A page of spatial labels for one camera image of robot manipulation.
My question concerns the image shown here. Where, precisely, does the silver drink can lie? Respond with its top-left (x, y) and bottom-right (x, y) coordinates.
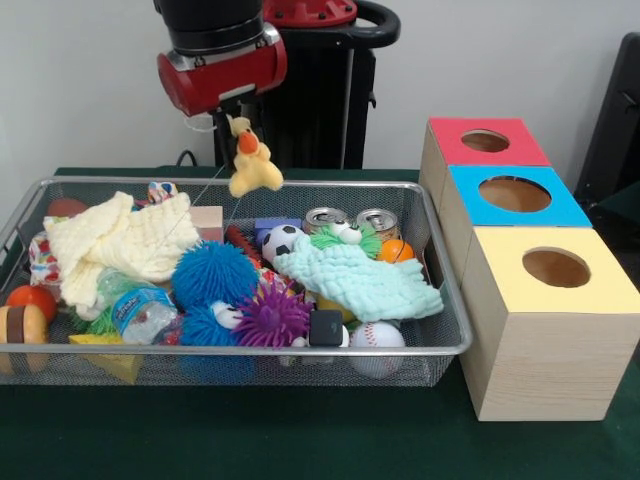
top-left (356, 208), bottom-right (403, 244)
top-left (303, 207), bottom-right (351, 236)

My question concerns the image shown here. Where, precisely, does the blue spiky ball with eyes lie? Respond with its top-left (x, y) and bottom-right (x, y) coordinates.
top-left (179, 299), bottom-right (246, 347)

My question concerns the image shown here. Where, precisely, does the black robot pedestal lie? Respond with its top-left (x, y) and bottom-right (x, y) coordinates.
top-left (209, 0), bottom-right (402, 170)

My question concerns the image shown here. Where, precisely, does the mint green cloth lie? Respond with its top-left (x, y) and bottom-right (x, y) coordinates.
top-left (272, 232), bottom-right (445, 324)

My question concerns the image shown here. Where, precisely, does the purple spiky ball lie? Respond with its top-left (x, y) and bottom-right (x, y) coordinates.
top-left (232, 284), bottom-right (315, 350)

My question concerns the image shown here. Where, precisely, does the cream yellow cloth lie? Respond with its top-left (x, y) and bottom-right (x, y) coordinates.
top-left (43, 190), bottom-right (199, 321)

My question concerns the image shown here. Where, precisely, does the green spiky ball with eyes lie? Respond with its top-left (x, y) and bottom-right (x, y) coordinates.
top-left (309, 222), bottom-right (384, 259)

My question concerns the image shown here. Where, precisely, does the dark green table cloth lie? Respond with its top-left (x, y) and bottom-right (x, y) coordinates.
top-left (0, 166), bottom-right (640, 480)
top-left (593, 180), bottom-right (640, 236)

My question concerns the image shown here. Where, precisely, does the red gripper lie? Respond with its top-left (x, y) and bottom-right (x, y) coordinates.
top-left (157, 34), bottom-right (290, 167)

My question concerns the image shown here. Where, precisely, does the black upright panel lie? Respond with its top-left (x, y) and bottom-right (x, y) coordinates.
top-left (573, 32), bottom-right (640, 206)

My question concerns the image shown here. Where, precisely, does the wooden box with three holes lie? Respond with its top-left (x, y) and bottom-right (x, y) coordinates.
top-left (418, 117), bottom-right (640, 424)

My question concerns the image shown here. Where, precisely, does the yellow plush duck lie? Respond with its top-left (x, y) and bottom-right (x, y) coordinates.
top-left (227, 114), bottom-right (285, 197)

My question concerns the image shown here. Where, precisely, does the silver mesh bin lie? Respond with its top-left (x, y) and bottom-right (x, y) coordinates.
top-left (0, 175), bottom-right (474, 389)

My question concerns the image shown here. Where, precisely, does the black white soccer ball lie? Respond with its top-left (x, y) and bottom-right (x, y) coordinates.
top-left (262, 223), bottom-right (306, 265)

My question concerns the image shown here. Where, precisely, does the crushed clear water bottle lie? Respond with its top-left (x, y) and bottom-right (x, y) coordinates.
top-left (97, 267), bottom-right (184, 346)

